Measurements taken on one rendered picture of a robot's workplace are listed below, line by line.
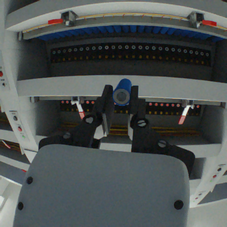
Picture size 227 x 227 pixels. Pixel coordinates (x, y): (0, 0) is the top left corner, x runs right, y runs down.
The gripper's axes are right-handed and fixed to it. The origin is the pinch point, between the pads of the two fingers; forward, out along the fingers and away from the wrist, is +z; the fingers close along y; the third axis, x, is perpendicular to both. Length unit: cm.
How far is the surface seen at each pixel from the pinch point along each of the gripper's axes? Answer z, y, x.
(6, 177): -2, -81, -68
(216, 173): 9, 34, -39
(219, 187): 12, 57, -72
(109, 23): 22.9, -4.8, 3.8
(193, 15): 20.8, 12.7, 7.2
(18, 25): 18.9, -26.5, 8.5
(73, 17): 20.8, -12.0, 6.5
